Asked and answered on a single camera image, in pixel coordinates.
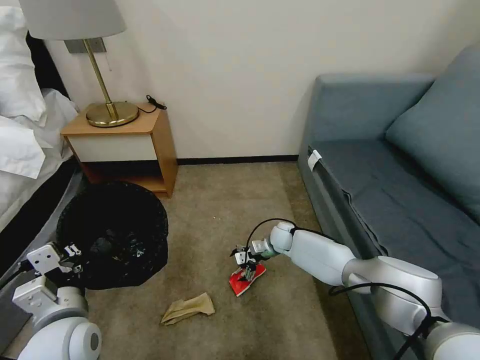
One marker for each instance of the white sofa tag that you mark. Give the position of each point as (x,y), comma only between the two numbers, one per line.
(314,159)

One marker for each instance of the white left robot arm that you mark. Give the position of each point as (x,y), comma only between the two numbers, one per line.
(56,318)

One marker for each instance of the blue-grey sofa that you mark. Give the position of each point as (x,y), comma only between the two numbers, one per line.
(375,180)

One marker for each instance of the grey wall switch plate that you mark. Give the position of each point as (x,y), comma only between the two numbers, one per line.
(75,45)

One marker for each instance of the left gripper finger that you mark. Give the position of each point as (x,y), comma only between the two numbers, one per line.
(77,268)
(73,250)

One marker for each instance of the black trash bin with bag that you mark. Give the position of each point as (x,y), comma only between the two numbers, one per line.
(116,225)

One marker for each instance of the brass lamp with pale shade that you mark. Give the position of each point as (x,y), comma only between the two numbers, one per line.
(75,18)

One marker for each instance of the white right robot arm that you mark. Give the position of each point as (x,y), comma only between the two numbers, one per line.
(356,270)

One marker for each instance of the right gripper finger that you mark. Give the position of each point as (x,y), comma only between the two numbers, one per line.
(243,273)
(252,273)

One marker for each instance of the wooden nightstand with white drawer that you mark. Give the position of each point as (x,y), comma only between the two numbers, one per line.
(116,146)

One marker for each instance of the red snack wrapper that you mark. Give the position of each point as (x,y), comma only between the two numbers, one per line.
(240,287)

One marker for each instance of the blue-grey sofa cushion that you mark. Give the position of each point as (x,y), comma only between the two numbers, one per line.
(438,150)

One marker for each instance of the white bed duvet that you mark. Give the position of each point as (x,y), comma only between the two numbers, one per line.
(22,157)

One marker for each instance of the white pillow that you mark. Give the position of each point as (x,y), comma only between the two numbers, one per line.
(17,67)

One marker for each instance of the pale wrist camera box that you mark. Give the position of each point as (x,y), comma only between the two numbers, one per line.
(240,258)

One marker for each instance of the black bed headboard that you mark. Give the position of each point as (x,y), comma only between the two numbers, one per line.
(50,71)

